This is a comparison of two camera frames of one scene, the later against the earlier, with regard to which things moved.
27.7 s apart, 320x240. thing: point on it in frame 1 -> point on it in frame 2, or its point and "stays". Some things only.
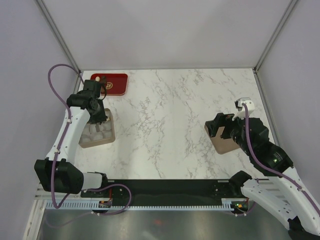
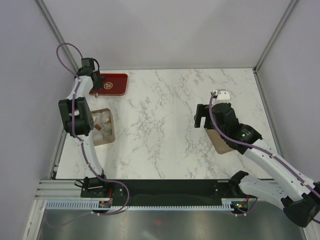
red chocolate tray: [116, 84] stays
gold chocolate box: [95, 134] stays
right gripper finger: [212, 126] -> [202, 110]
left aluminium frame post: [55, 31] stays
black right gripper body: [231, 128] -> [223, 130]
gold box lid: [222, 145] stays
